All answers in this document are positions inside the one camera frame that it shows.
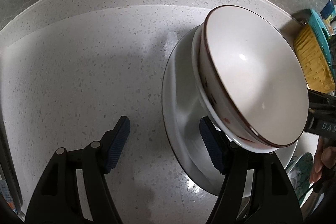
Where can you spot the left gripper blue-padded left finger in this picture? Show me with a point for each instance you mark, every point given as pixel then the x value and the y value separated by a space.
pixel 56 196

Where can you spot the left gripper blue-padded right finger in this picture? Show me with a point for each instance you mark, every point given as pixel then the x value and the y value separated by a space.
pixel 256 188

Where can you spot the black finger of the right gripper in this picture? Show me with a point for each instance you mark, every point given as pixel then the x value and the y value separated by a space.
pixel 321 105

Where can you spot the teal floral plate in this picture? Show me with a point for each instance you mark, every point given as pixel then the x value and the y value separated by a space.
pixel 298 171

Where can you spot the small red-patterned bowl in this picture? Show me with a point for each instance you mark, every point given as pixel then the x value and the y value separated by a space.
pixel 252 77

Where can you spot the large white bowl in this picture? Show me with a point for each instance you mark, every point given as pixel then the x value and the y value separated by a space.
pixel 182 112
pixel 205 103

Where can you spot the person's right hand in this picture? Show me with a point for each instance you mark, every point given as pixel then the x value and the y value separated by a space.
pixel 324 156

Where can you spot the stainless steel rice cooker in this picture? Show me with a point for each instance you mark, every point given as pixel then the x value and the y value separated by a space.
pixel 10 174

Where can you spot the teal colander basket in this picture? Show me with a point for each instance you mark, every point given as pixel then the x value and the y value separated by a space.
pixel 311 17

